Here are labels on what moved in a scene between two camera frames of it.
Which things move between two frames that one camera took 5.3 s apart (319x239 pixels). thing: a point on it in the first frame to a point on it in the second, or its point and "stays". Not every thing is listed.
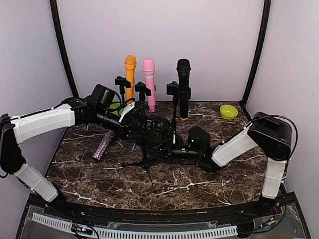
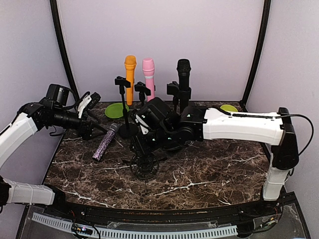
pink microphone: x=148 y=66 stays
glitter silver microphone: x=104 y=145 stays
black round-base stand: x=140 y=87 stays
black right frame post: x=267 y=14 stays
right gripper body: x=169 y=152 to x=145 y=147
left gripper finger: x=134 y=136 to x=96 y=130
